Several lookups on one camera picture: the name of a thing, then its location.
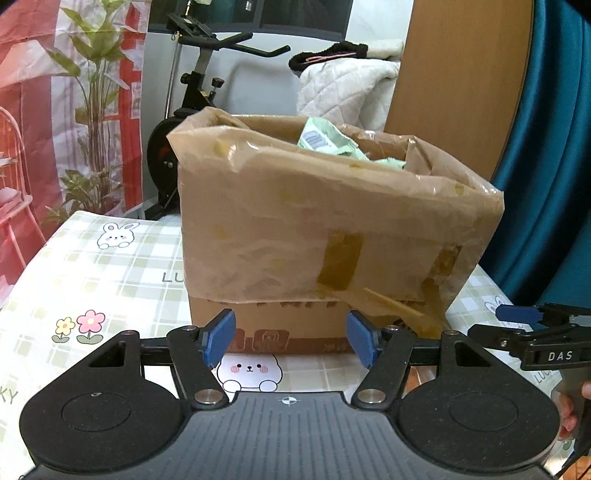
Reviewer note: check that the cardboard box with plastic liner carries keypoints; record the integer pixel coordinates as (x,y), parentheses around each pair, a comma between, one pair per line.
(277,230)

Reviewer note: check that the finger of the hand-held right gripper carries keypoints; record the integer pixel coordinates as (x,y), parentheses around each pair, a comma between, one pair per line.
(545,353)
(519,314)

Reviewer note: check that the green snack packet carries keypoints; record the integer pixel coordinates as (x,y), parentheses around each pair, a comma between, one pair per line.
(328,138)
(388,164)

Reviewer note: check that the red printed backdrop cloth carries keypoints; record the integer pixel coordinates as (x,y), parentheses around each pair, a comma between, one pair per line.
(46,115)

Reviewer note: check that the black garment with pink trim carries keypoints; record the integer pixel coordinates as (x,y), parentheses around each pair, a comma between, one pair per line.
(323,50)

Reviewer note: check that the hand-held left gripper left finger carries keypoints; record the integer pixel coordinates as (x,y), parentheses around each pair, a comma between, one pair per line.
(219,337)

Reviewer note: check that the dark window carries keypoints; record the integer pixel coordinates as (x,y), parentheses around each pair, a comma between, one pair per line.
(300,14)

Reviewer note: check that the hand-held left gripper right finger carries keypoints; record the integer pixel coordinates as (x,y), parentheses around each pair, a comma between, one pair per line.
(362,339)

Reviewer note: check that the round wooden board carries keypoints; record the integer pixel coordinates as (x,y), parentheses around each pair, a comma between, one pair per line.
(461,92)

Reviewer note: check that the white quilted blanket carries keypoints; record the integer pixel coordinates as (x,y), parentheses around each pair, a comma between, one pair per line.
(341,97)

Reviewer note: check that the person's right hand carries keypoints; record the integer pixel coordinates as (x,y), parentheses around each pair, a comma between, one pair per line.
(567,422)

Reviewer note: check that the black exercise bike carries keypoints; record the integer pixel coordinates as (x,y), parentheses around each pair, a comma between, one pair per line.
(161,147)

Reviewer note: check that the teal curtain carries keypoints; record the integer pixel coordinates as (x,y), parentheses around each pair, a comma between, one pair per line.
(554,161)

